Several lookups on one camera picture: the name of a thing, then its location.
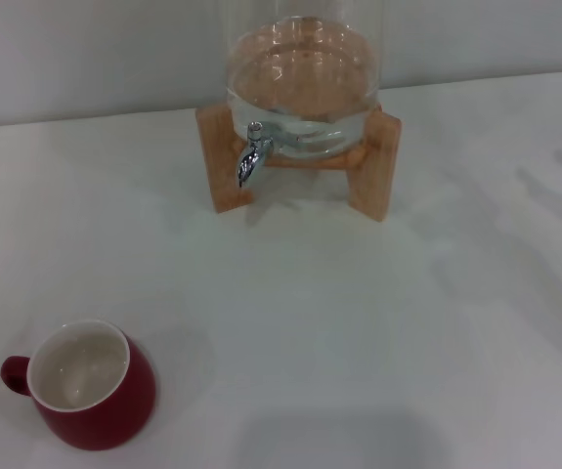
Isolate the silver metal faucet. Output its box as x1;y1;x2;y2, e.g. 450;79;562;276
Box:
235;120;306;190

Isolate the red ceramic cup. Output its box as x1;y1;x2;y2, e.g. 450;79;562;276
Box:
0;320;158;450

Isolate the wooden dispenser stand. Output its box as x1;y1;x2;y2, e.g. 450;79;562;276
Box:
195;100;403;224

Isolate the glass water dispenser jar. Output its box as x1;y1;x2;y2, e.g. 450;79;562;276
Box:
221;0;384;160

